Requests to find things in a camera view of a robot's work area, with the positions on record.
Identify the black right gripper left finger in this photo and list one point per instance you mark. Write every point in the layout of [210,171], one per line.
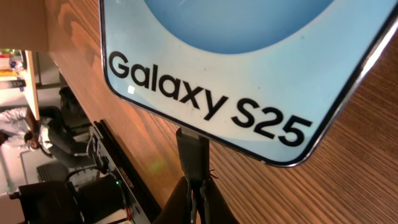
[177,209]

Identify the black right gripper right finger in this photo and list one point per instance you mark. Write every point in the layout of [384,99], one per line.
[212,207]

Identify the blue screen smartphone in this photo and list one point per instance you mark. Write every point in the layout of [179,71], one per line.
[266,78]

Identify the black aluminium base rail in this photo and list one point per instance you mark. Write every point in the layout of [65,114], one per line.
[141,205]

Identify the person in background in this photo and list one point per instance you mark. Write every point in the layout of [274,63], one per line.
[21,130]

